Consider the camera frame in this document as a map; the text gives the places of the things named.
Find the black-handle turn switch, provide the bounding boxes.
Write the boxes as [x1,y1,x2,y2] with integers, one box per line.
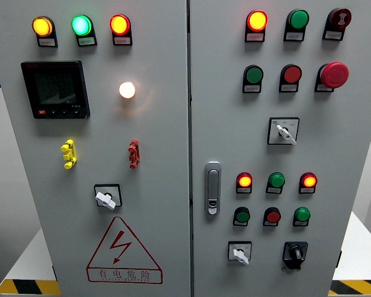
[281,241,309,271]

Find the pale grey cabinet door with display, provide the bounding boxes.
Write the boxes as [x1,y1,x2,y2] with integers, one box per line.
[0,0,192,297]

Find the silver door lock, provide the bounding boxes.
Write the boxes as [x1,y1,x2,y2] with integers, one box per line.
[204,161,222,217]

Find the small red indicator lamp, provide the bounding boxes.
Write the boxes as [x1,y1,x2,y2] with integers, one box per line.
[236,171,254,195]
[298,171,318,195]

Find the white glowing lamp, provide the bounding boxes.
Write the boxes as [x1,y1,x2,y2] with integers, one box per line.
[118,81,137,100]

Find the small green push button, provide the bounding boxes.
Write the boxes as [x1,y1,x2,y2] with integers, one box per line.
[232,206,251,227]

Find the small green indicator lamp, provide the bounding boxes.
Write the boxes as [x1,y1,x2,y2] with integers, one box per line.
[265,172,286,195]
[292,207,311,227]

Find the large green push button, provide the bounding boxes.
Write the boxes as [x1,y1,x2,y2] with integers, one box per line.
[283,9,310,42]
[242,64,264,94]

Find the small red push button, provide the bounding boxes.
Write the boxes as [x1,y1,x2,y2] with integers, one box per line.
[262,207,282,227]

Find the red warning triangle sticker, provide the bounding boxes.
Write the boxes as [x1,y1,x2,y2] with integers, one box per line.
[86,216,164,285]

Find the large red push button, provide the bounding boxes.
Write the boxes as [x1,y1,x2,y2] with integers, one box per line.
[278,64,303,93]

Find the large red indicator lamp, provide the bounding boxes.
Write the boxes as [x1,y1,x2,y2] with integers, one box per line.
[244,9,268,43]
[109,14,133,46]

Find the pale grey cabinet door with lock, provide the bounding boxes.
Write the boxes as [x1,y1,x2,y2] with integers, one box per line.
[189,0,371,297]

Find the black display meter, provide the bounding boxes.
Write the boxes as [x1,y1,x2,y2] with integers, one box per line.
[20,60,91,119]

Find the large lit green indicator lamp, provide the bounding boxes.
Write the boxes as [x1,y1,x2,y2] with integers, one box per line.
[70,14,98,48]

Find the large red stop button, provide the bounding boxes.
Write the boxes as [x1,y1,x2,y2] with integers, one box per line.
[314,61,350,93]

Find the large yellow indicator lamp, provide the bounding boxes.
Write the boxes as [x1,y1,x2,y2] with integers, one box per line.
[32,15,59,48]

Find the dark red buzzer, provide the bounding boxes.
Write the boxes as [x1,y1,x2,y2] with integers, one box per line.
[322,7,352,41]

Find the black and yellow striped tape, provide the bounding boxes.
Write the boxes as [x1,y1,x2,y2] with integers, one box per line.
[0,279,62,296]
[328,280,371,296]

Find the small red handle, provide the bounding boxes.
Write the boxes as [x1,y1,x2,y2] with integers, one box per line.
[127,139,141,170]

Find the white-handle turn switch, plain plate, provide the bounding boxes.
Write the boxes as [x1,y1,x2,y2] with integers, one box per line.
[93,183,124,212]

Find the slim white-handle turn switch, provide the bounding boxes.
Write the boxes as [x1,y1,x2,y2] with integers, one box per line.
[267,116,301,146]

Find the small yellow handle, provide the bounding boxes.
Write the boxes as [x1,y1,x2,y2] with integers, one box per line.
[60,139,78,170]

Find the white-handle turn switch, printed plate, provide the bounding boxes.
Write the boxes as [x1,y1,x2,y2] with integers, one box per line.
[228,241,253,266]

